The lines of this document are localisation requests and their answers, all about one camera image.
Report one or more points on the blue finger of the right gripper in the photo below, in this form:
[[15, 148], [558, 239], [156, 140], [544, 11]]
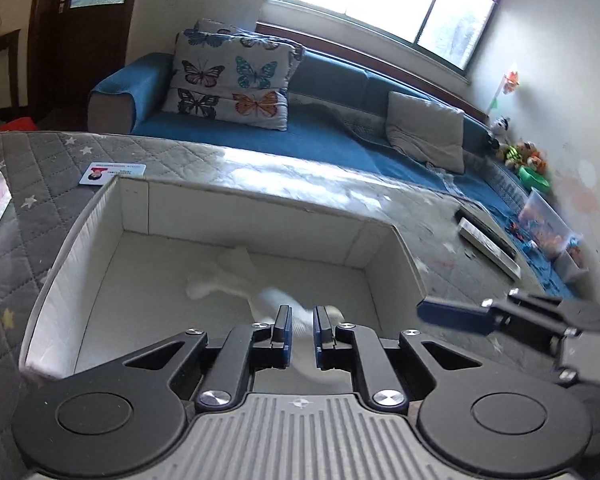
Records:
[[456, 315]]

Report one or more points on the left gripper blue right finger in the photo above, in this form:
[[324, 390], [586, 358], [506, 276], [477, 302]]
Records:
[[322, 336]]

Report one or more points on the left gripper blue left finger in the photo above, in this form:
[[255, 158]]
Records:
[[281, 340]]

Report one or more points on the white remote control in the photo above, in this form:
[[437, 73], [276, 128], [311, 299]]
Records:
[[488, 248]]

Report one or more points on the black remote control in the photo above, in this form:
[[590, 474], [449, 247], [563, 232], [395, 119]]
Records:
[[503, 243]]

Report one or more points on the clear plastic toy bin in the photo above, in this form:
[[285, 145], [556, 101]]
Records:
[[555, 239]]

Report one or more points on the green bowl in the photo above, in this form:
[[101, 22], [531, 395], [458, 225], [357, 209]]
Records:
[[531, 180]]

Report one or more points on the grey cardboard box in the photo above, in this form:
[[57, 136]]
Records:
[[147, 259]]

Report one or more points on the stuffed toys pile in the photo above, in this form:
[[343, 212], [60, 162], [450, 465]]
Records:
[[515, 155]]

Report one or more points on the grey cushion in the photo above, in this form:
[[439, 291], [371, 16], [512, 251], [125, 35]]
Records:
[[427, 131]]

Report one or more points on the blue sofa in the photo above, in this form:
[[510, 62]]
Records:
[[336, 115]]

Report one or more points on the ID card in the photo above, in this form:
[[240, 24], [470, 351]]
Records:
[[100, 173]]

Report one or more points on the butterfly print pillow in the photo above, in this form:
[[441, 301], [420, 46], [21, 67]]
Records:
[[224, 73]]

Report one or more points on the grey quilted table cover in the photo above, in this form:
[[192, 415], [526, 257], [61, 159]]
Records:
[[139, 382]]

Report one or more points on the dark wooden door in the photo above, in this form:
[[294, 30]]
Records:
[[72, 46]]

